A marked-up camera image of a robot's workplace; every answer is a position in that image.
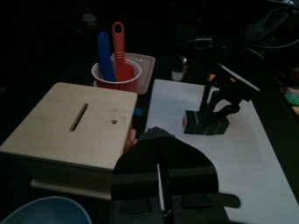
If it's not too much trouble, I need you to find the light blue bowl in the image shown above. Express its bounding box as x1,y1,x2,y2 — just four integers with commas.
0,195,94,224

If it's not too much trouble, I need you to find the blue toy utensil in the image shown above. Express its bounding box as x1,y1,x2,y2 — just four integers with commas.
98,31,118,83

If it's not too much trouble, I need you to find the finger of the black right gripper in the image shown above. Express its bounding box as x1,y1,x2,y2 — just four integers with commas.
211,93,242,119
201,82,214,114

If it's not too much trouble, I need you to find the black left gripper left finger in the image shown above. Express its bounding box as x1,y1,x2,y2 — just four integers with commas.
110,126,165,224

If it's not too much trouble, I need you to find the green crumpled object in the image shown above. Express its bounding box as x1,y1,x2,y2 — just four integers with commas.
283,86,299,116

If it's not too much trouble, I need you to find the red plastic cup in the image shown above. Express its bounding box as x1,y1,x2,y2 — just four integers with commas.
90,58,145,94

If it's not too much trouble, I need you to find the small silver round object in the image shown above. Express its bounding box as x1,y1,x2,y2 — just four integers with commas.
170,54,190,82

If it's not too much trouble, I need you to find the red toy utensil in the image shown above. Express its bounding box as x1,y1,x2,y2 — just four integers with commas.
111,21,137,83

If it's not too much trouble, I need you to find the white plastic cutting board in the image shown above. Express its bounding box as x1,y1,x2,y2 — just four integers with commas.
145,78,299,224

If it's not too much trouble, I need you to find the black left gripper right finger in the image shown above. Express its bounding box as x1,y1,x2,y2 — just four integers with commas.
157,127,231,224

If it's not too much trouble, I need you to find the wooden box with slot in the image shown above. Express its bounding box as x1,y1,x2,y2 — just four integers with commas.
0,81,139,200

